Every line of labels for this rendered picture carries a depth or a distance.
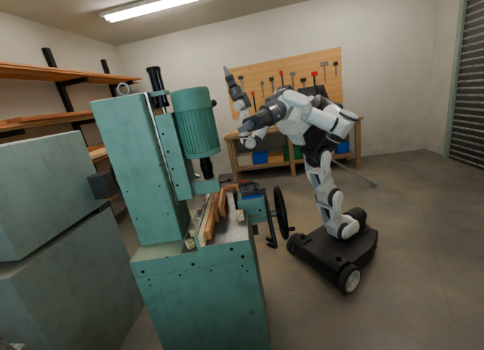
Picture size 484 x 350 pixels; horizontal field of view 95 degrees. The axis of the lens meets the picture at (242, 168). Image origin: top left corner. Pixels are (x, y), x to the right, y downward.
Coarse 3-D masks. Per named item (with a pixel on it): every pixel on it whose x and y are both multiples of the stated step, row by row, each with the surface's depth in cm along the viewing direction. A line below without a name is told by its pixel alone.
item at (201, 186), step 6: (198, 180) 113; (204, 180) 112; (210, 180) 111; (216, 180) 111; (192, 186) 111; (198, 186) 112; (204, 186) 112; (210, 186) 112; (216, 186) 112; (198, 192) 113; (204, 192) 113; (210, 192) 113
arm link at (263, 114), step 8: (264, 104) 86; (272, 104) 85; (264, 112) 82; (272, 112) 84; (280, 112) 86; (248, 120) 84; (256, 120) 81; (264, 120) 80; (272, 120) 86; (256, 128) 83
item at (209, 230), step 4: (220, 180) 147; (216, 192) 128; (216, 196) 123; (212, 208) 109; (212, 212) 105; (212, 216) 102; (208, 220) 99; (212, 220) 101; (208, 224) 96; (212, 224) 99; (208, 228) 92; (212, 228) 98; (208, 232) 91; (212, 232) 96; (208, 236) 91
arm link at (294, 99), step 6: (288, 90) 89; (282, 96) 89; (288, 96) 87; (294, 96) 88; (300, 96) 88; (288, 102) 88; (294, 102) 87; (300, 102) 87; (306, 102) 87; (300, 108) 88; (306, 108) 87; (312, 108) 90; (306, 114) 89; (306, 120) 92
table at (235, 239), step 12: (228, 192) 135; (228, 204) 120; (228, 216) 107; (252, 216) 110; (264, 216) 108; (216, 228) 99; (228, 228) 97; (240, 228) 96; (216, 240) 91; (228, 240) 89; (240, 240) 88; (204, 252) 89; (216, 252) 89; (228, 252) 89; (240, 252) 89
